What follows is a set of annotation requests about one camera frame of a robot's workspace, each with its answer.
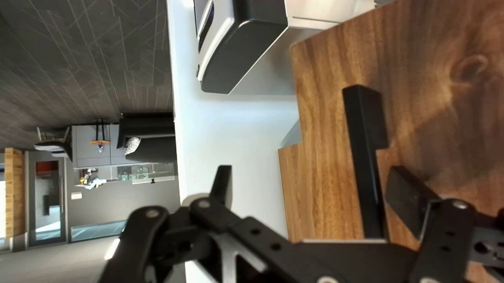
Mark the small dark side table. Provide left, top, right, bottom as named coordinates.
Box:
left=87, top=118, right=113, bottom=154

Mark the wooden cabinet front panel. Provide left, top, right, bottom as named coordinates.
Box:
left=277, top=118, right=317, bottom=243

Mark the black bar cabinet handle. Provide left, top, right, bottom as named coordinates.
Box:
left=340, top=83, right=392, bottom=242

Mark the wooden cabinet door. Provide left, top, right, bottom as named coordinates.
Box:
left=288, top=0, right=504, bottom=283

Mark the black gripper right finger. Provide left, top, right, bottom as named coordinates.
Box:
left=384, top=165, right=504, bottom=283

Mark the white cushion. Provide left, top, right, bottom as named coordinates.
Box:
left=123, top=135, right=143, bottom=157

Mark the black sofa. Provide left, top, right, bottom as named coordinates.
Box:
left=117, top=111, right=178, bottom=165

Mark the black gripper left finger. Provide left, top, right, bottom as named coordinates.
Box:
left=99, top=163, right=318, bottom=283

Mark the glass door with frame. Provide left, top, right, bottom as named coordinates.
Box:
left=27, top=151, right=71, bottom=245

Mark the dark chair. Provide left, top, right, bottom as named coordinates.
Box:
left=33, top=124, right=74, bottom=160

